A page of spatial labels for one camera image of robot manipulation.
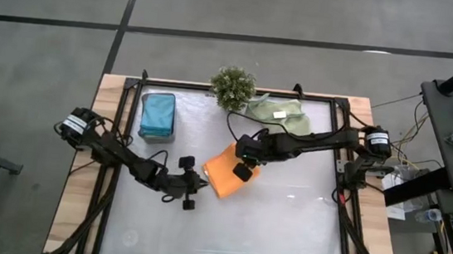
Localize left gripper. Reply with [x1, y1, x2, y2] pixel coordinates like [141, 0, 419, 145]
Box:
[154, 166, 211, 213]

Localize green microfiber towel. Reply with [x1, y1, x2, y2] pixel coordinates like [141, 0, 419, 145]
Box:
[243, 90, 317, 139]

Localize orange microfiber towel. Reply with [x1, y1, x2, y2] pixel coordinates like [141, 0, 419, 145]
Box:
[199, 139, 265, 203]

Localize blue microfiber towel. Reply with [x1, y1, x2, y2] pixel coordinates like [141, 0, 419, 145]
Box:
[138, 90, 178, 140]

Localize small artificial potted plant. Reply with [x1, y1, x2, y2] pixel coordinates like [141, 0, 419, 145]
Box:
[207, 62, 260, 116]

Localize grey plastic bin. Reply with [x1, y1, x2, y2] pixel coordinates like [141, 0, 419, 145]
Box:
[136, 89, 181, 147]

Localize white paper sheets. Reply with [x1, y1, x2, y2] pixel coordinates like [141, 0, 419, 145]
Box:
[377, 170, 411, 222]

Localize clear plastic bottle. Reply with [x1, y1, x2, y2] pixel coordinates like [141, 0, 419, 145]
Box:
[412, 205, 445, 226]

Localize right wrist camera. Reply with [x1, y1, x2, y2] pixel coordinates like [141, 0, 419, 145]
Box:
[231, 162, 256, 184]

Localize black metal table frame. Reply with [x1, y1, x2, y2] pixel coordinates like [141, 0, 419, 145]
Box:
[41, 59, 421, 254]

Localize black cart bracket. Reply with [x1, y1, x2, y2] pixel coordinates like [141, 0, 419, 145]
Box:
[381, 161, 453, 214]

